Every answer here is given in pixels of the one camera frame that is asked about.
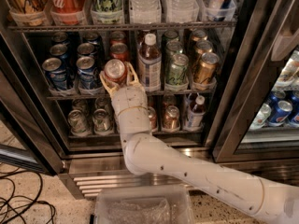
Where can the silver can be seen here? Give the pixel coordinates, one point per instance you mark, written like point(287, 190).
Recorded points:
point(78, 123)
point(101, 121)

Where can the steel fridge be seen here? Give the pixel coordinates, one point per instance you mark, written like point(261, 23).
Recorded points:
point(253, 48)

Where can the gold can middle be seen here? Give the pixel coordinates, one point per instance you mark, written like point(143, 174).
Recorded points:
point(201, 47)

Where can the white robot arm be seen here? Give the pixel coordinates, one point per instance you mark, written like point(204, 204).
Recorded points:
point(263, 199)

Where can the red can lower shelf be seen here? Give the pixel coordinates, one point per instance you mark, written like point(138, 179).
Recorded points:
point(152, 118)

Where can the blue pepsi can front left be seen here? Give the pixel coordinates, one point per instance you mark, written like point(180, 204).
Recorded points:
point(56, 73)

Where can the blue pepsi can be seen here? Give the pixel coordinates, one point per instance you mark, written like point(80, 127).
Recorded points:
point(86, 49)
point(56, 73)
point(61, 51)
point(88, 73)

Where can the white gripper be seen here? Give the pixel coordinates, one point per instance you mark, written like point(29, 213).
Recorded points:
point(129, 97)

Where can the silver can lower left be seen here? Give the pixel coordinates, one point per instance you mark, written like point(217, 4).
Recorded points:
point(78, 123)

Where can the red coke can middle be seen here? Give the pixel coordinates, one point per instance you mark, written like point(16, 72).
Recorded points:
point(119, 51)

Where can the blue pepsi can front right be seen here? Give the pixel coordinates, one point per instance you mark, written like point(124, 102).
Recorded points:
point(88, 73)

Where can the gold can lower shelf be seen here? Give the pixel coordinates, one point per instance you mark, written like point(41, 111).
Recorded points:
point(171, 117)

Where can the gold can front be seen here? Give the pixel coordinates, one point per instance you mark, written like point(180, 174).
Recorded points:
point(206, 68)

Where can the brown tea bottle white cap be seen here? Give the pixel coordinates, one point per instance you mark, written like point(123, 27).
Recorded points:
point(149, 63)

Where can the small tea bottle lower shelf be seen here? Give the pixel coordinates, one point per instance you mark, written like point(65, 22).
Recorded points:
point(195, 112)

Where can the red coke can back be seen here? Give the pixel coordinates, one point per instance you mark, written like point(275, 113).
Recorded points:
point(117, 37)

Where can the blue pepsi can right compartment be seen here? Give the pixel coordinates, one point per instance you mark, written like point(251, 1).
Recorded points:
point(281, 110)

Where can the large red coke bottle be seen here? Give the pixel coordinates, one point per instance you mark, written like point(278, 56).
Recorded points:
point(66, 11)

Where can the green can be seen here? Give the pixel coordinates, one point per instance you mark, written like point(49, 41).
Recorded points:
point(177, 68)
point(173, 47)

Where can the red coke can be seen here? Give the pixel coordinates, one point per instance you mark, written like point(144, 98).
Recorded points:
point(117, 37)
point(115, 71)
point(119, 51)

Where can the blue pepsi can middle right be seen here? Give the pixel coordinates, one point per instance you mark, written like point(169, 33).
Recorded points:
point(86, 49)

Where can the blue pepsi can middle left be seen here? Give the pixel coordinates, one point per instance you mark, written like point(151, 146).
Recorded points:
point(61, 51)

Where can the red coke can front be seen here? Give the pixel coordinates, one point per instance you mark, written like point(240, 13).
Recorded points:
point(115, 71)

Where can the gold can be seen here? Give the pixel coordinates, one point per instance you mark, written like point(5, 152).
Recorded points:
point(201, 47)
point(206, 68)

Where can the green can middle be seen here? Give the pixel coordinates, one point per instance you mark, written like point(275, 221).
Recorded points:
point(173, 47)

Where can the green can front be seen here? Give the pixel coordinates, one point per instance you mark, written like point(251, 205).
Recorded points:
point(177, 68)

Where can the clear plastic bin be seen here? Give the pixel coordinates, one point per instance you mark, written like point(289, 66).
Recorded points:
point(169, 204)

